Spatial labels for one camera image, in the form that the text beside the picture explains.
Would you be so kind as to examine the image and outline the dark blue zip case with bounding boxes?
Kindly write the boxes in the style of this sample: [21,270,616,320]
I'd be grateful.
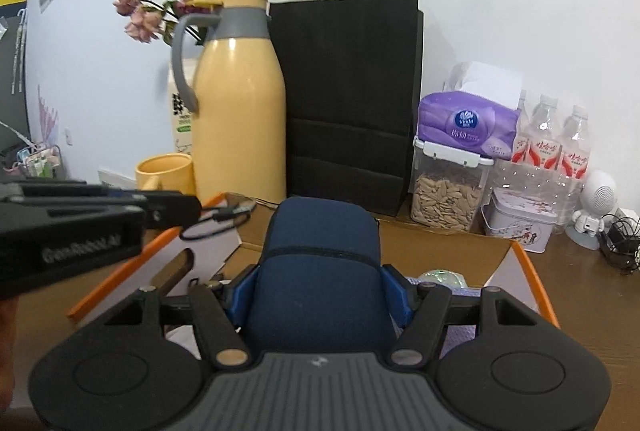
[242,197,401,359]

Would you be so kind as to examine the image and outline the thin black usb cable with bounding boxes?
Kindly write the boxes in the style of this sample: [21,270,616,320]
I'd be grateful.
[177,202,258,242]

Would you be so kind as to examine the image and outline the tangled black cables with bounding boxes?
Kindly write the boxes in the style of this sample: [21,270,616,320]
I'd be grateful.
[597,211,640,272]

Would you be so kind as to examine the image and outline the iridescent plastic wrap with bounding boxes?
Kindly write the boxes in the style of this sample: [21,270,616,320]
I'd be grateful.
[417,268,471,289]

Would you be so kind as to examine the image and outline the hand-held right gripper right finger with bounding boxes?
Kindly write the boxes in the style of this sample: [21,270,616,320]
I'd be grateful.
[380,263,538,372]

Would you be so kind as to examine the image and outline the black paper bag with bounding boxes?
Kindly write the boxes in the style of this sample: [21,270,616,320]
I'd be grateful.
[270,0,425,217]

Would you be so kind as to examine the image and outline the dark wall panel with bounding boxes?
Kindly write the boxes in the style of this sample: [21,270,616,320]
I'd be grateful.
[0,0,31,152]

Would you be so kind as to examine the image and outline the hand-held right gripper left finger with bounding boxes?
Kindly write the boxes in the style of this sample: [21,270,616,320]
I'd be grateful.
[102,263,261,371]

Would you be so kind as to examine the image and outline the clear food container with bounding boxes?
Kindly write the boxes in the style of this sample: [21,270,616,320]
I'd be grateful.
[410,136,493,233]

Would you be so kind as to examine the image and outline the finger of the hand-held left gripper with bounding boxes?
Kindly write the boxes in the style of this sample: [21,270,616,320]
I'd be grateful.
[142,192,202,228]
[0,180,151,206]

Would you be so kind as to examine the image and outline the white astronaut speaker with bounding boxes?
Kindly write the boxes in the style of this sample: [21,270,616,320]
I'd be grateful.
[565,168,618,252]

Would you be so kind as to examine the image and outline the white floral tin box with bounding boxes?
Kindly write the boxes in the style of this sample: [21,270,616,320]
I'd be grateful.
[481,187,557,255]

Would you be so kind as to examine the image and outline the yellow thermos jug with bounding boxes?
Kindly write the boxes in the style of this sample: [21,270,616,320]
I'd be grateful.
[171,0,287,204]

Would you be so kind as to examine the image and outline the wire desk organizer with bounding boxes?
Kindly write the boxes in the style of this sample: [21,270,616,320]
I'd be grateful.
[0,121,63,184]

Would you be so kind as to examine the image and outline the red cardboard box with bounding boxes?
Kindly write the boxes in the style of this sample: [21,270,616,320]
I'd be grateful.
[66,191,561,347]

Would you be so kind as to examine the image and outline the yellow mug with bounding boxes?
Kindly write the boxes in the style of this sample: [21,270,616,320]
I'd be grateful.
[135,153,197,196]

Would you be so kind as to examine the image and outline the white milk carton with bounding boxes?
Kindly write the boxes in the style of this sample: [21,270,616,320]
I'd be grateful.
[167,61,198,156]

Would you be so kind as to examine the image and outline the purple wall sticker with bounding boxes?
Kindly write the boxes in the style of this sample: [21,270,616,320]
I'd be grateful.
[36,83,62,146]

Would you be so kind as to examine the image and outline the purple tissue pack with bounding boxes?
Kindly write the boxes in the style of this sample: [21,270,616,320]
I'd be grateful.
[417,61,523,162]

